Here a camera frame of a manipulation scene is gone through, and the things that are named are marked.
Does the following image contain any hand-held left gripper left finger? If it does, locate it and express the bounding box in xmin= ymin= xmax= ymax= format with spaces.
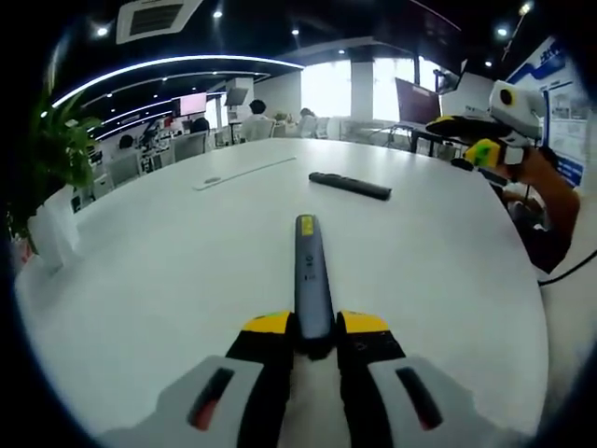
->
xmin=100 ymin=310 xmax=296 ymax=448

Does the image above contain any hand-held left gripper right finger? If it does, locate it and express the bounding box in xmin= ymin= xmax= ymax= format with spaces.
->
xmin=335 ymin=310 xmax=528 ymax=448

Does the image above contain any dark grey marker pen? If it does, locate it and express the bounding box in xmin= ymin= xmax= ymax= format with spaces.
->
xmin=292 ymin=213 xmax=338 ymax=360

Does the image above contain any black remote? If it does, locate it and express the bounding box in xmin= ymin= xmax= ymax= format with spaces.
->
xmin=307 ymin=171 xmax=393 ymax=203

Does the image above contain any person's right hand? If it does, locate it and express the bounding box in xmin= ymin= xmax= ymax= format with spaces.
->
xmin=511 ymin=145 xmax=561 ymax=188

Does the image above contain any desktop monitor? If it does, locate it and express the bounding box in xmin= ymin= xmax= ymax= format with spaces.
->
xmin=394 ymin=76 xmax=443 ymax=126

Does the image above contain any group of white office chairs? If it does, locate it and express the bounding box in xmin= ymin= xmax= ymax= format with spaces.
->
xmin=92 ymin=116 xmax=337 ymax=192

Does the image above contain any long curved ceiling light strip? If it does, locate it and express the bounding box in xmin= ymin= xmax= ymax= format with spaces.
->
xmin=49 ymin=54 xmax=305 ymax=109

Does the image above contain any green potted plant white pot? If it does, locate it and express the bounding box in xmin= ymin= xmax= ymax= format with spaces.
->
xmin=7 ymin=88 xmax=104 ymax=274

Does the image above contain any ceiling air conditioner unit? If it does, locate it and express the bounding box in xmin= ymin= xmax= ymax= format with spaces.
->
xmin=115 ymin=0 xmax=204 ymax=46

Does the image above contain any blue white wall poster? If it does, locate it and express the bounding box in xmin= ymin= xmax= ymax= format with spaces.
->
xmin=506 ymin=35 xmax=591 ymax=190

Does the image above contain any bright wall display screen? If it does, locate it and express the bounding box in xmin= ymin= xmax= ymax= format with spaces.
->
xmin=179 ymin=91 xmax=208 ymax=117

